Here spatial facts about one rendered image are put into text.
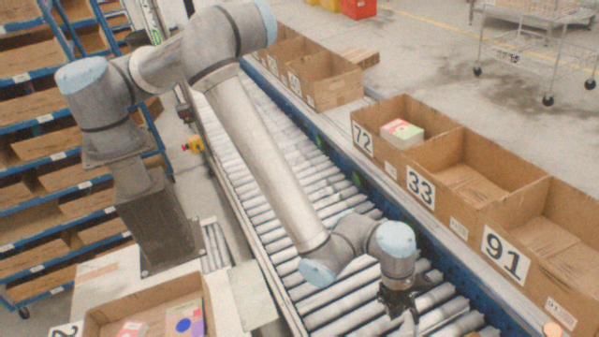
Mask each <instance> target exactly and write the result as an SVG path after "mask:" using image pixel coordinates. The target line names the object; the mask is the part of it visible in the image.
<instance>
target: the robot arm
mask: <svg viewBox="0 0 599 337"><path fill-rule="evenodd" d="M277 31H278V27H277V21H276V20H275V18H274V15H273V11H272V9H271V7H270V5H269V4H268V3H267V1H265V0H232V1H228V2H225V3H221V4H217V5H214V6H210V7H203V8H202V9H200V10H199V11H197V12H196V13H195V14H194V16H192V17H191V18H190V19H189V21H188V22H187V24H186V26H185V27H184V30H183V31H182V32H181V33H179V34H178V35H177V36H174V37H171V38H170V39H168V40H166V41H165V42H163V43H161V44H160V45H157V46H155V47H154V46H144V47H140V48H138V49H137V50H136V51H134V52H132V53H130V54H128V55H125V56H122V57H119V58H116V59H113V60H109V61H106V60H105V59H104V58H102V57H93V58H86V59H81V60H79V61H76V62H73V63H71V64H69V65H65V66H63V67H61V68H60V69H59V71H58V72H57V73H56V75H55V79H56V81H57V84H58V87H59V91H60V93H61V94H62V96H63V98H64V100H65V101H66V103H67V105H68V106H69V108H70V110H71V112H72V114H73V116H74V119H75V121H76V123H77V125H78V126H79V127H80V130H81V132H82V141H83V151H84V152H85V154H86V156H87V157H88V158H90V159H95V160H101V159H110V158H114V157H117V156H121V155H123V154H128V153H131V152H133V151H134V150H136V148H138V147H139V146H141V145H142V144H143V143H144V142H145V140H146V137H145V134H144V131H143V130H142V129H141V128H140V127H139V126H138V125H137V124H136V123H135V122H134V121H133V120H132V119H131V118H130V116H129V112H128V110H127V108H129V107H132V106H134V105H137V104H138V103H141V102H144V101H146V100H149V99H151V97H152V98H153V97H154V96H156V95H162V94H163V93H166V92H169V91H170V90H172V89H174V88H176V87H177V86H178V84H179V80H181V79H183V78H185V80H186V82H187V84H188V85H189V87H191V89H192V90H193V91H196V92H199V93H202V94H203V95H204V98H205V99H207V101H208V103H209V104H210V106H211V108H212V110H213V112H214V114H215V116H216V118H217V119H218V121H219V123H220V124H221V126H222V127H223V128H224V129H225V131H226V133H227V135H228V136H229V138H230V140H231V141H232V143H233V145H234V146H235V149H236V151H237V152H238V154H240V156H241V158H242V160H243V161H244V163H245V166H246V167H247V168H248V170H249V171H250V173H251V175H252V176H253V178H254V179H255V181H256V183H257V184H258V186H259V188H260V189H261V191H262V193H263V194H264V196H265V198H266V199H267V201H268V203H269V204H270V207H271V208H272V210H273V211H274V212H275V213H276V215H277V217H278V218H279V221H280V223H281V224H282V226H283V227H284V229H285V231H286V233H287V235H288V236H289V239H290V240H291V241H292V242H293V243H294V245H295V246H296V249H297V252H298V253H299V257H300V258H301V260H300V261H299V263H298V269H299V273H300V275H301V276H302V277H303V278H304V279H305V280H306V281H307V282H308V283H309V284H312V285H314V286H317V287H326V286H329V285H330V284H331V283H332V282H333V281H335V280H336V278H337V277H338V276H339V275H340V274H341V273H342V271H343V270H344V269H345V267H347V266H348V265H349V264H350V263H351V262H352V261H353V260H354V259H355V258H356V257H357V256H358V254H359V253H360V252H361V253H365V254H367V256H370V257H372V258H374V259H377V260H378V261H379V267H380V278H382V281H380V282H378V290H379V291H377V292H376V298H377V303H379V302H382V304H381V306H385V309H386V311H387V315H388V317H389V318H390V322H391V320H393V319H395V318H398V317H400V316H402V313H403V312H405V311H407V310H409V312H405V313H404V315H403V319H404V323H403V324H402V326H401V327H400V332H401V333H405V332H408V331H412V330H413V331H414V334H415V336H416V335H417V333H418V330H419V324H420V318H419V312H418V309H417V307H416V299H414V297H413V295H412V294H411V293H412V292H421V291H431V290H432V289H433V286H434V285H435V283H434V282H433V280H431V278H430V277H428V276H427V275H426V274H417V275H415V248H416V242H415V237H414V232H413V230H412V229H411V228H409V227H408V226H407V225H406V224H404V223H401V222H387V223H385V224H381V223H378V222H376V221H373V220H372V218H369V217H367V216H363V215H361V214H360V213H358V212H351V211H344V212H341V213H339V214H338V215H337V216H336V218H335V219H334V221H333V223H332V226H331V230H330V233H329V231H327V230H326V229H325V227H324V225H323V224H322V222H321V219H320V217H319V216H318V214H317V212H316V210H315V209H314V206H313V204H312V203H311V201H310V200H309V199H308V197H307V196H306V194H305V192H304V190H303V189H302V187H301V185H300V182H299V180H298V178H297V177H296V175H295V173H294V171H293V170H292V168H290V166H289V164H288V163H287V161H286V159H285V157H284V155H283V153H282V151H281V150H280V148H279V145H278V143H277V142H276V140H275V139H274V138H273V136H272V135H271V133H270V131H269V129H268V127H267V125H266V124H265V122H264V120H263V118H262V117H261V115H260V113H259V110H257V109H256V106H255V104H254V103H253V101H252V99H251V97H250V96H249V94H248V92H247V90H246V89H245V87H244V85H243V83H242V82H241V81H240V78H239V76H238V70H239V66H240V65H239V63H238V60H237V59H236V58H239V57H241V56H244V55H247V54H249V53H252V52H254V51H259V50H262V49H267V48H268V46H270V44H271V43H272V42H273V41H274V40H275V38H276V37H277ZM378 296H379V298H381V300H379V299H378Z"/></svg>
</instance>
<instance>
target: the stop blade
mask: <svg viewBox="0 0 599 337"><path fill-rule="evenodd" d="M468 313H469V308H466V309H465V310H462V311H460V312H458V313H457V314H455V315H453V316H451V317H450V318H448V319H447V320H445V321H443V322H442V323H440V324H438V325H436V326H435V327H433V328H431V329H428V330H426V331H424V332H422V333H421V334H419V335H418V336H417V337H428V335H431V334H433V333H434V332H436V331H437V330H439V329H441V328H443V327H445V326H447V325H449V324H451V323H453V322H454V321H456V320H458V319H460V317H461V316H464V315H467V314H468Z"/></svg>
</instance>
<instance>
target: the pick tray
mask: <svg viewBox="0 0 599 337"><path fill-rule="evenodd" d="M206 282H207V281H205V279H204V277H203V275H202V273H201V271H193V272H190V273H187V274H184V275H182V276H179V277H176V278H172V279H169V280H166V281H164V282H162V283H159V284H155V285H153V286H150V287H148V288H145V289H142V290H139V291H136V292H134V293H131V294H128V295H124V296H122V297H120V298H117V299H114V300H113V301H109V302H106V303H103V304H101V305H98V306H95V307H93V308H90V309H88V310H87V311H88V312H87V311H86V312H85V317H84V323H82V330H81V337H117V335H118V334H119V332H120V330H121V328H122V327H123V325H124V323H125V321H126V320H129V321H138V322H146V324H147V325H148V327H149V328H148V329H147V331H146V332H145V335H143V337H166V309H167V308H170V307H173V306H177V305H180V304H183V302H186V301H189V300H194V299H197V298H200V297H203V300H204V308H205V316H206V325H207V332H208V333H209V334H205V335H202V337H217V333H216V327H215V322H214V315H213V309H212V297H211V291H210V287H209V285H208V283H206Z"/></svg>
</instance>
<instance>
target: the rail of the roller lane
mask: <svg viewBox="0 0 599 337"><path fill-rule="evenodd" d="M132 1H133V4H134V6H135V8H136V10H137V13H138V15H139V18H140V20H141V22H142V24H143V26H145V28H146V30H147V32H148V36H149V38H150V40H151V41H152V38H151V35H150V31H149V28H148V25H147V22H146V21H145V19H143V16H142V14H141V12H140V10H139V7H138V5H137V4H136V1H135V0H132ZM152 43H153V41H152ZM174 89H175V91H176V93H177V95H178V97H179V99H180V101H181V103H183V102H184V100H183V95H182V93H181V90H180V88H179V85H178V86H177V87H176V88H174ZM213 157H214V159H215V161H216V162H215V161H214V159H213ZM213 157H209V158H210V161H211V164H212V169H213V171H214V173H215V175H216V177H217V179H218V182H219V184H220V186H221V188H223V190H224V192H225V194H226V197H227V199H228V202H229V204H230V207H231V209H232V211H233V212H234V214H235V216H236V218H237V221H238V223H240V225H241V228H242V231H243V233H244V235H245V238H246V240H247V241H248V243H249V245H250V247H251V249H252V251H253V253H254V257H255V259H257V261H258V264H259V266H260V268H261V270H262V272H263V274H264V276H265V279H266V281H267V283H268V285H269V287H270V291H271V293H272V295H273V297H274V298H275V299H276V300H277V303H278V305H279V308H280V310H281V312H282V314H283V316H284V318H285V321H286V324H287V326H288V328H289V330H290V332H291V334H292V336H294V337H309V336H308V334H307V332H306V330H305V328H304V327H303V325H302V323H301V320H300V317H299V315H298V314H297V312H296V310H295V308H294V305H292V303H291V301H290V299H289V297H288V296H287V294H286V292H285V288H284V287H283V285H282V283H281V281H280V279H279V277H278V275H277V273H276V270H275V269H274V268H273V267H272V265H271V263H270V260H269V259H268V257H267V254H266V252H265V250H264V248H263V246H262V244H261V242H260V240H259V238H258V236H257V234H256V233H255V231H254V230H253V228H252V226H251V224H250V222H249V220H248V217H247V215H246V213H245V211H244V209H243V207H242V205H241V203H240V201H239V200H238V199H237V197H236V195H235V193H234V191H233V189H232V187H231V185H230V182H229V180H228V178H227V176H226V174H225V173H224V171H223V169H222V168H221V167H220V164H219V162H218V160H217V158H216V156H215V155H214V156H213Z"/></svg>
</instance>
